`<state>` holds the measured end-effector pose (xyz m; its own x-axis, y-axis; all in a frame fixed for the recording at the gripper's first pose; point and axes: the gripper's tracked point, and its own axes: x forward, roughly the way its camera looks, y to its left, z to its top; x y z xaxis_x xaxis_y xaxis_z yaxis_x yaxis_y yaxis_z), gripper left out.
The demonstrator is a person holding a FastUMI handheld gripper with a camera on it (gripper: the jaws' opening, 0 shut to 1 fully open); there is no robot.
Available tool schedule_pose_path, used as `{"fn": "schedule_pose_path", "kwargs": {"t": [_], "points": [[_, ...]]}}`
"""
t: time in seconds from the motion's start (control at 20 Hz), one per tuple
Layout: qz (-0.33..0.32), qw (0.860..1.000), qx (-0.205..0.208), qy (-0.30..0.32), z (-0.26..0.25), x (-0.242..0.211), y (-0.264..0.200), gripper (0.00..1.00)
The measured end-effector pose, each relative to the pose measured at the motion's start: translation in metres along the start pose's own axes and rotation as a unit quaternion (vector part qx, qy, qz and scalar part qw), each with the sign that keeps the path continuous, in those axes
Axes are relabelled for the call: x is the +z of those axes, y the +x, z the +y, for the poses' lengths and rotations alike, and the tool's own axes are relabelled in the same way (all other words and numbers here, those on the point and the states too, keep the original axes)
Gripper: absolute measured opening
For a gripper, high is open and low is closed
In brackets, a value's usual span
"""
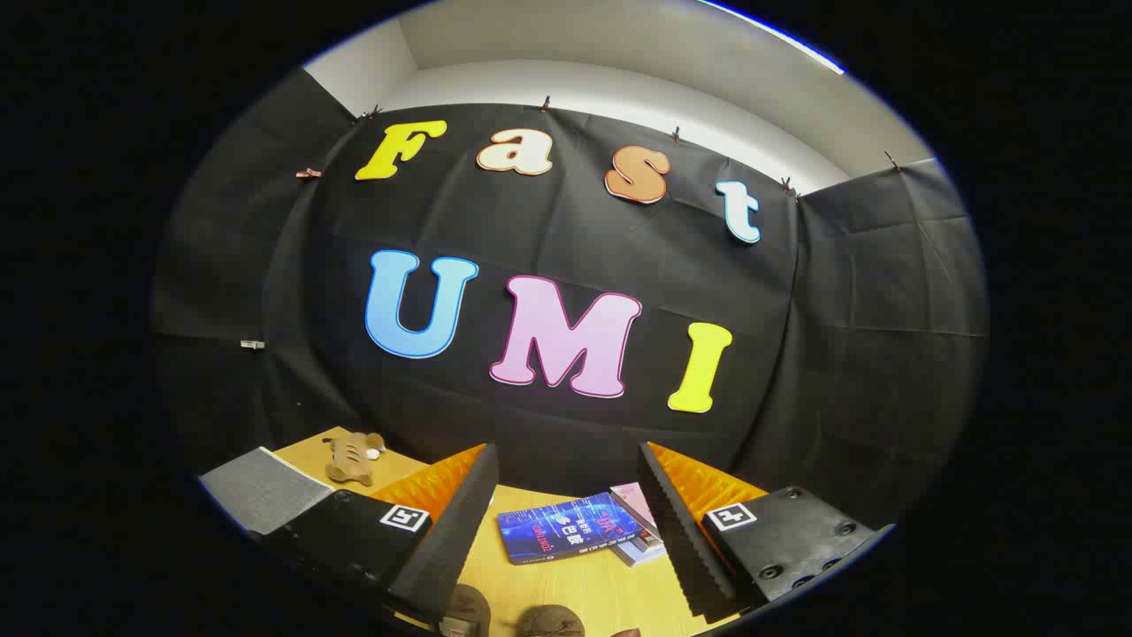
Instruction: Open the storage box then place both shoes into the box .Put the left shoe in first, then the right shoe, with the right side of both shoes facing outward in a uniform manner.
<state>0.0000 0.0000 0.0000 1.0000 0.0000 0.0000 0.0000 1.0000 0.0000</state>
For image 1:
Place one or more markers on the brown fuzzy shoe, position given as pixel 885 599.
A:
pixel 467 610
pixel 550 622

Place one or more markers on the brown striped plush toy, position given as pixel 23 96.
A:
pixel 352 458

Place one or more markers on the light blue book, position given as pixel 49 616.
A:
pixel 641 552

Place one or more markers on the grey fabric storage box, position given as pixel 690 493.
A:
pixel 261 491

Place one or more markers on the dark blue book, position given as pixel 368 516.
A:
pixel 557 529

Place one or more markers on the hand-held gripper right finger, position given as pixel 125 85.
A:
pixel 676 540

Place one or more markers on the red clip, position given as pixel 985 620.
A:
pixel 309 173

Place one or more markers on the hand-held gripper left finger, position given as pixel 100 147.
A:
pixel 460 531

